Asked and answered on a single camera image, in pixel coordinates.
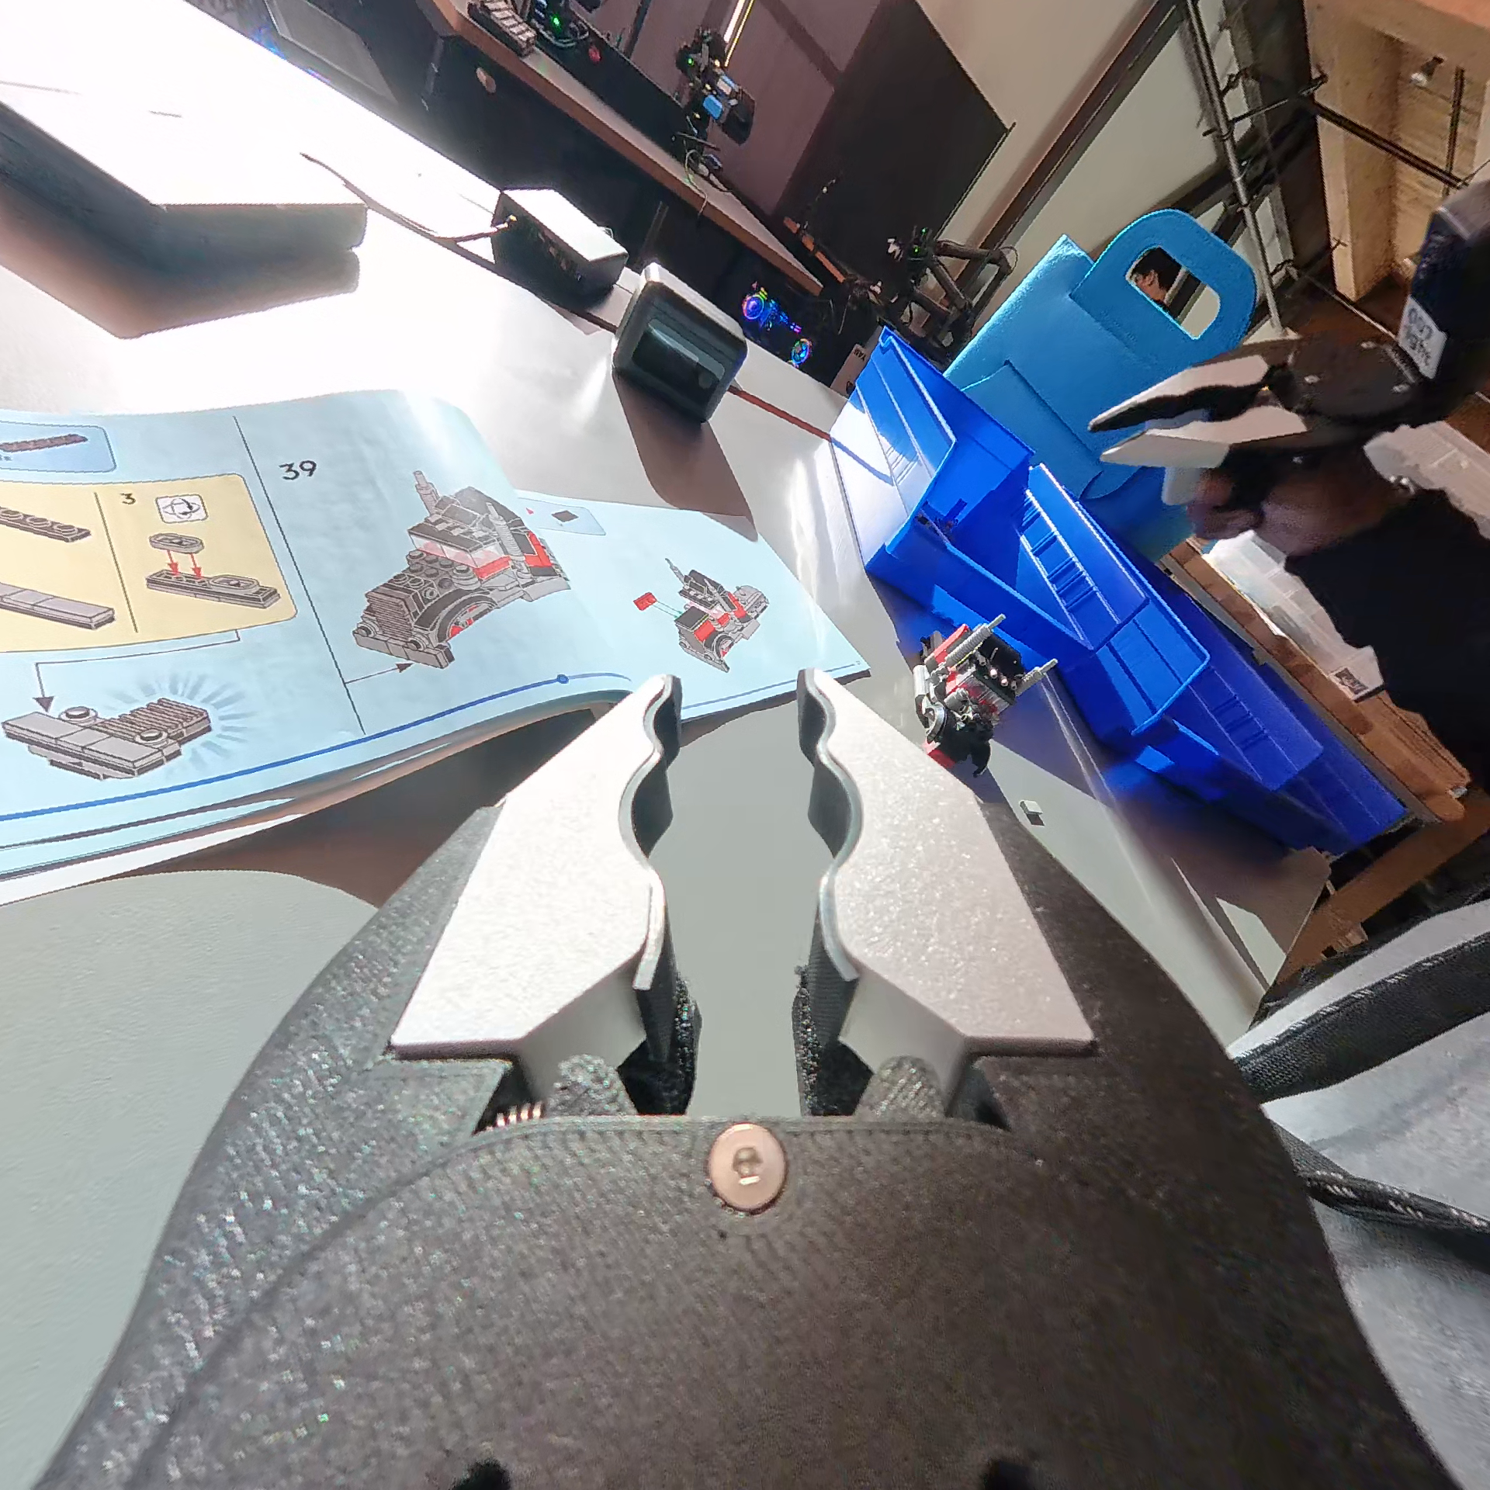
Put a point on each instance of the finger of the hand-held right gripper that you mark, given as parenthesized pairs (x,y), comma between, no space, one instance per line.
(1200,378)
(1188,449)

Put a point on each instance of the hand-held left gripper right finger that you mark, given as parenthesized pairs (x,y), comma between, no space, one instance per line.
(955,932)

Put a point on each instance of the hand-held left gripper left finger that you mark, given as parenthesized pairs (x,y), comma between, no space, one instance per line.
(537,932)

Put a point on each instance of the black red toy brick truck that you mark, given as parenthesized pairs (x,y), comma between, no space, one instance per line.
(973,699)

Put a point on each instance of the blue plastic parts bin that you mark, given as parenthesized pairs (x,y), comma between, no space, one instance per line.
(932,582)
(1259,756)
(1083,605)

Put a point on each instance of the light blue instruction booklet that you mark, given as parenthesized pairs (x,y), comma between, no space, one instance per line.
(292,652)

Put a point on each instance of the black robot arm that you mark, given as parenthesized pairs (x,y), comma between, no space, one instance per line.
(943,263)

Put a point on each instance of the person's right forearm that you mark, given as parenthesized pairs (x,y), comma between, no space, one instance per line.
(1420,605)

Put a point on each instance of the grey desk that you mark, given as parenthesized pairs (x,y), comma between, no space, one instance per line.
(175,990)

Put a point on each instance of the person's right hand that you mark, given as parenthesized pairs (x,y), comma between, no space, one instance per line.
(1315,501)

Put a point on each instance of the blue felt bag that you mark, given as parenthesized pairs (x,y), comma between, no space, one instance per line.
(1047,373)

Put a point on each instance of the rainbow lit computer case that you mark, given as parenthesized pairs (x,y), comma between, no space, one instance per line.
(774,315)

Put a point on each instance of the dark grey cube device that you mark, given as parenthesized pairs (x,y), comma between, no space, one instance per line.
(675,350)

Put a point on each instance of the long wooden table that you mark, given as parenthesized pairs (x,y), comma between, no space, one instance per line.
(606,128)

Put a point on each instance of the black adapter box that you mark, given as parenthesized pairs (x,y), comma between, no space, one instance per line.
(560,238)

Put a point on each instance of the black flat power bank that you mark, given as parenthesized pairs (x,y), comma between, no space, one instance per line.
(175,187)

